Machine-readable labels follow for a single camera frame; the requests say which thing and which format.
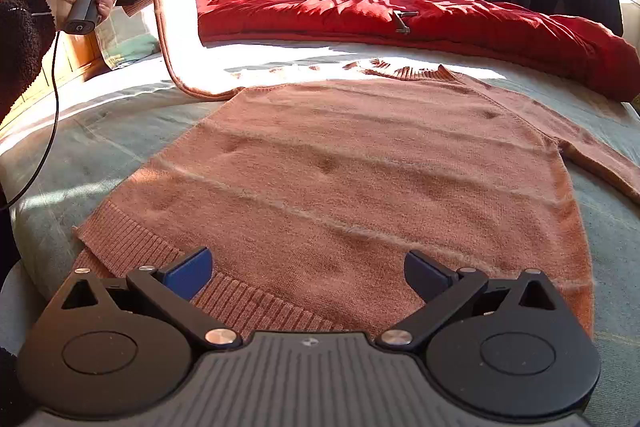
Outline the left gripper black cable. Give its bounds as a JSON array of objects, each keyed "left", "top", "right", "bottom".
[{"left": 0, "top": 29, "right": 62, "bottom": 210}]

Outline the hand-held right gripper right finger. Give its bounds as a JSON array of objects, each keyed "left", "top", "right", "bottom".
[{"left": 375, "top": 249, "right": 558, "bottom": 353}]

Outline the red quilt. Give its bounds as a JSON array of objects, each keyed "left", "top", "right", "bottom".
[{"left": 190, "top": 0, "right": 640, "bottom": 105}]

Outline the orange knit sweater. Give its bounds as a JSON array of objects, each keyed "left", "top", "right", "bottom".
[{"left": 74, "top": 0, "right": 640, "bottom": 343}]

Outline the grey metal clamp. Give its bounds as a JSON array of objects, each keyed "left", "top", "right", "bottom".
[{"left": 392, "top": 11, "right": 420, "bottom": 34}]

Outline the wooden headboard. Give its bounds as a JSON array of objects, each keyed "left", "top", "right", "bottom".
[{"left": 0, "top": 0, "right": 216, "bottom": 128}]

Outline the checked pillow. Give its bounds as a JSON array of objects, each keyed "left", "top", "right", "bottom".
[{"left": 95, "top": 0, "right": 201, "bottom": 70}]

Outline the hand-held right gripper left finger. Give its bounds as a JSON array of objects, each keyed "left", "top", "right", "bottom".
[{"left": 60, "top": 247, "right": 243, "bottom": 350}]

